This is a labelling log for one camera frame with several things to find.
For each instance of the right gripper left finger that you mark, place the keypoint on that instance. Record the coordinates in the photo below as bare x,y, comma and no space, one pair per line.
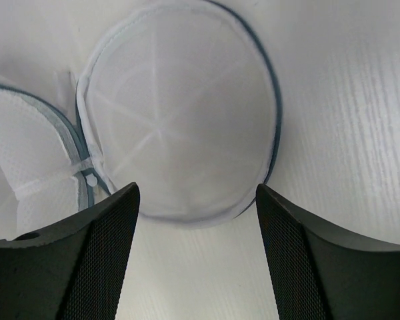
72,269

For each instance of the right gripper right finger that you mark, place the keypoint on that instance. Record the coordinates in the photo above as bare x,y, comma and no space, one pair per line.
320,270

